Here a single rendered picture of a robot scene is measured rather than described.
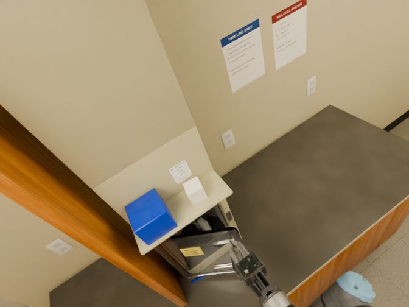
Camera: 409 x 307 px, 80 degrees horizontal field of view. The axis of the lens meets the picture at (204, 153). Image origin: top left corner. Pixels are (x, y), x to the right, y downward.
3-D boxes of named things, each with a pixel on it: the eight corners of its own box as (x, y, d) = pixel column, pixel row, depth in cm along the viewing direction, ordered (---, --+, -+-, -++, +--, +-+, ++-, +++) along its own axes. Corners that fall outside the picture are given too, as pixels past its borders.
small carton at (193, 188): (188, 194, 78) (182, 183, 74) (202, 187, 78) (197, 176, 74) (193, 206, 75) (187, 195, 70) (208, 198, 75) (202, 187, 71)
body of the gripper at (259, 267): (252, 248, 74) (280, 284, 66) (256, 258, 80) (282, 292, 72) (232, 264, 73) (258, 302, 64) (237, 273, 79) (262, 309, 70)
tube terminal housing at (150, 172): (168, 238, 134) (78, 141, 80) (216, 204, 139) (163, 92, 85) (188, 279, 117) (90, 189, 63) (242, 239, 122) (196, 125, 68)
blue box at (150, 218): (138, 221, 77) (123, 206, 70) (165, 203, 78) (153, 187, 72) (148, 247, 70) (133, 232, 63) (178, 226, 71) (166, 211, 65)
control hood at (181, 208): (143, 238, 84) (129, 225, 77) (221, 186, 89) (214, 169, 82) (154, 267, 76) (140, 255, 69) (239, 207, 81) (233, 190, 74)
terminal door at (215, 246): (187, 275, 113) (150, 239, 85) (253, 267, 107) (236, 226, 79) (187, 277, 112) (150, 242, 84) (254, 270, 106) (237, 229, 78)
